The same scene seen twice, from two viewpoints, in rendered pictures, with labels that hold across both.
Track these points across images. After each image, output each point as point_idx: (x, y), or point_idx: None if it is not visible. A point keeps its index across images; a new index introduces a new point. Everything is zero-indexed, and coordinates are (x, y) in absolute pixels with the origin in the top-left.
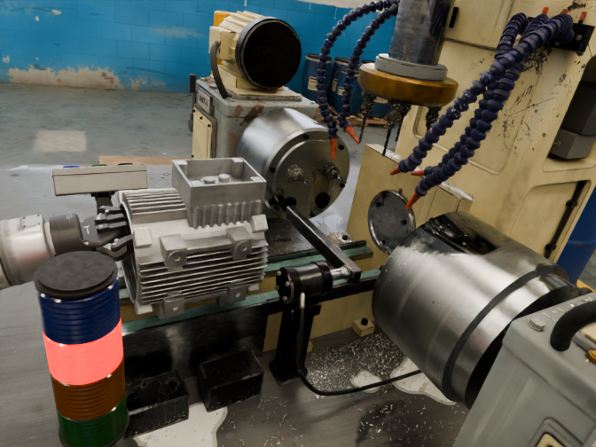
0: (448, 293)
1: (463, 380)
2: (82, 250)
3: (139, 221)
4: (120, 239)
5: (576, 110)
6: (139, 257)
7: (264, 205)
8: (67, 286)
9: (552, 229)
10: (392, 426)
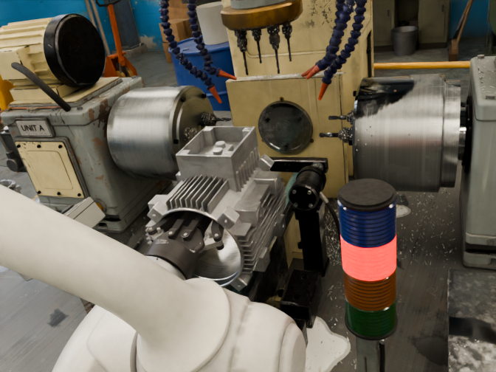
0: (415, 122)
1: (452, 166)
2: (195, 259)
3: (212, 208)
4: (212, 231)
5: None
6: (235, 233)
7: (145, 190)
8: (385, 195)
9: (367, 74)
10: (401, 245)
